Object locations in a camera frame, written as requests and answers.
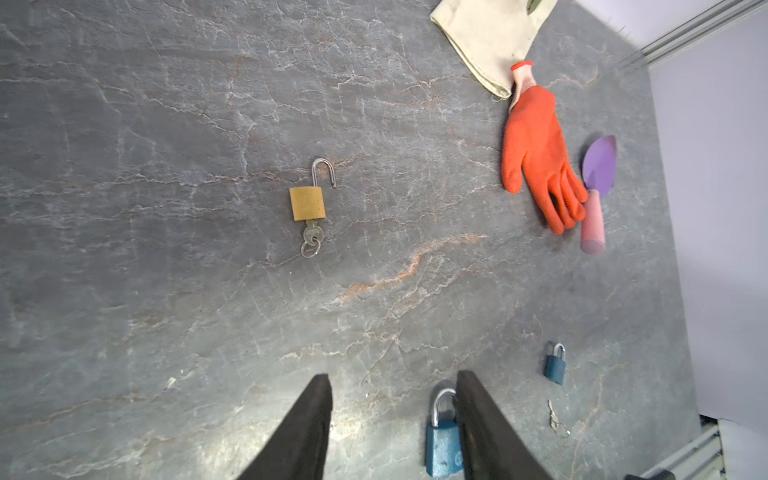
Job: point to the small blue padlock key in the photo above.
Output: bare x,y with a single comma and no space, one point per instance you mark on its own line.
555,423

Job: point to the red rubber glove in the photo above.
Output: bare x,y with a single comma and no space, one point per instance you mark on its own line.
534,152

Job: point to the small blue padlock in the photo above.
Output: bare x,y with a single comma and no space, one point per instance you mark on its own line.
555,364

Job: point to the cream work glove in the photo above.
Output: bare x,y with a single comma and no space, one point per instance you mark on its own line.
492,37

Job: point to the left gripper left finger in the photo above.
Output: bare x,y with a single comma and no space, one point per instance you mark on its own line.
297,449

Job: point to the large blue padlock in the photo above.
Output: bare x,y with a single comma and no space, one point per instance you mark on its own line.
443,452

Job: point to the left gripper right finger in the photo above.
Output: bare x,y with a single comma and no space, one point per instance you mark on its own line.
491,448

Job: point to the brass padlock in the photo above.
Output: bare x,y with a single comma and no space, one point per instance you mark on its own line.
307,202

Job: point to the purple pink toy trowel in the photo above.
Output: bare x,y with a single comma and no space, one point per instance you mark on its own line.
598,172

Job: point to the brass padlock key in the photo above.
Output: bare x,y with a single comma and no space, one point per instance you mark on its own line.
313,236

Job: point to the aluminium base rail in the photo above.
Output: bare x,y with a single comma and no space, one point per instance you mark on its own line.
725,450

